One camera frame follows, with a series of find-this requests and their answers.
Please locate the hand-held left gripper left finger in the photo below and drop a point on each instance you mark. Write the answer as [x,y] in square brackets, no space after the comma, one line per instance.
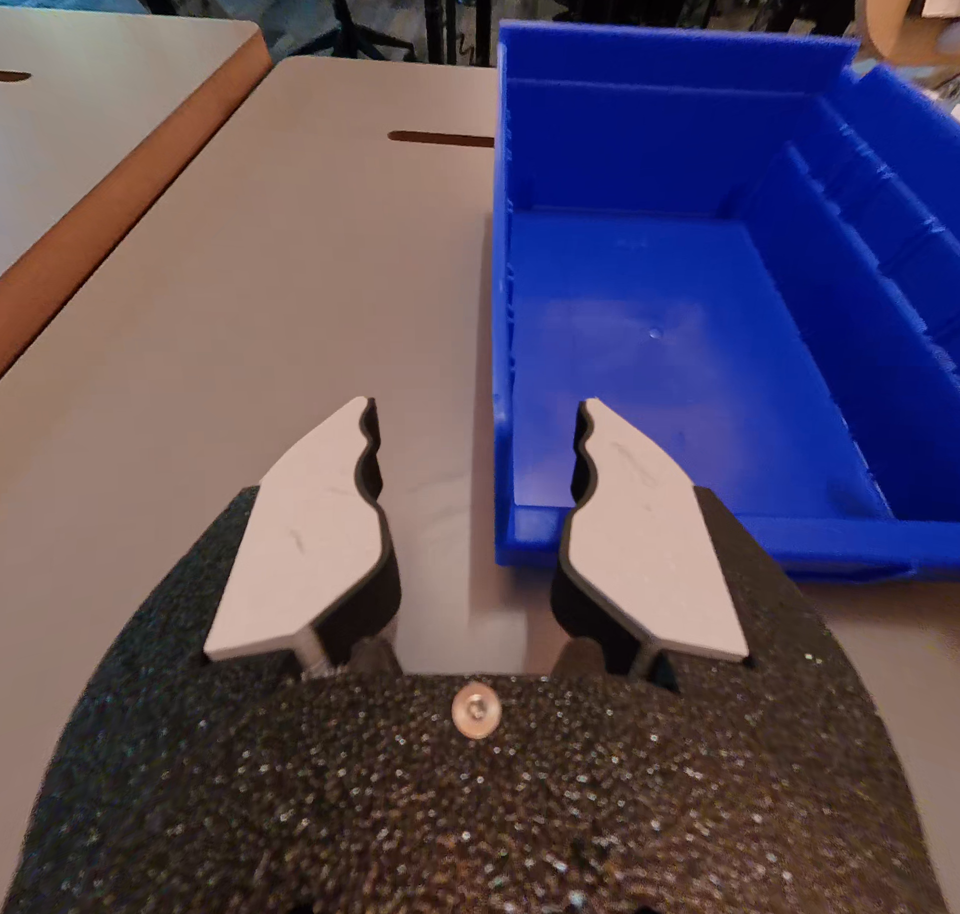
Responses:
[300,554]

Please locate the black office chair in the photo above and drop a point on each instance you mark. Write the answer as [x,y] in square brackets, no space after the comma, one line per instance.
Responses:
[345,7]

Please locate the black tripod stand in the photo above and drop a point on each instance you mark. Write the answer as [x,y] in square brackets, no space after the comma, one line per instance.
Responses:
[450,7]

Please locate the blue plastic bin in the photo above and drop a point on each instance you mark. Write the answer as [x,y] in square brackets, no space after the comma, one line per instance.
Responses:
[675,329]

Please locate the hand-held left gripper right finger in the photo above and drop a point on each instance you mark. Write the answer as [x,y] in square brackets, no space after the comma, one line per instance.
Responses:
[652,554]

